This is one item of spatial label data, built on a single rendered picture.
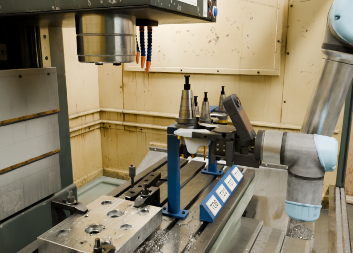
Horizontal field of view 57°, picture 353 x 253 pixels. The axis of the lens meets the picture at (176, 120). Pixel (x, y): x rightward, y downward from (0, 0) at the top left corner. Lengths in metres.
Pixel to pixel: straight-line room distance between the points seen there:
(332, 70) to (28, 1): 0.75
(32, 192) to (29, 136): 0.22
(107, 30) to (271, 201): 1.19
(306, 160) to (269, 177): 1.09
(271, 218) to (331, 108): 0.90
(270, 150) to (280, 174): 1.11
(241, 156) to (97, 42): 0.45
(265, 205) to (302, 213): 0.92
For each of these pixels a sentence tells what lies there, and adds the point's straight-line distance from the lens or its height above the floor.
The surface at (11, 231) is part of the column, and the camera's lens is 1.41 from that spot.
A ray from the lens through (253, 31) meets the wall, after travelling 1.80.
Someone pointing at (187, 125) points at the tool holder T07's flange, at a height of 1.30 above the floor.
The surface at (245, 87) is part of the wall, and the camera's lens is 1.82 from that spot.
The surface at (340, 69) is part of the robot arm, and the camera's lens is 0.84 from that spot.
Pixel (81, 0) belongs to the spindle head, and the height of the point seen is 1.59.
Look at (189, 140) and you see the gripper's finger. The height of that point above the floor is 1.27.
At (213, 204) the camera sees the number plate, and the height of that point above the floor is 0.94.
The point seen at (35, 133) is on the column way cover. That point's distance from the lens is 1.35.
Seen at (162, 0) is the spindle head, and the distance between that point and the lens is 0.78.
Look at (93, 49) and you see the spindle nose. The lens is 0.87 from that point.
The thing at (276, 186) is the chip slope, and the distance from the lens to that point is 1.78.
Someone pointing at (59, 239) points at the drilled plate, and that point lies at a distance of 0.98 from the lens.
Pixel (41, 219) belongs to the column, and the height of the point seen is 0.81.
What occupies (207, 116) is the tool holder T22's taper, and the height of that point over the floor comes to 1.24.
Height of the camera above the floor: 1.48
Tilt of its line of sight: 12 degrees down
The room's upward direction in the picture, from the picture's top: straight up
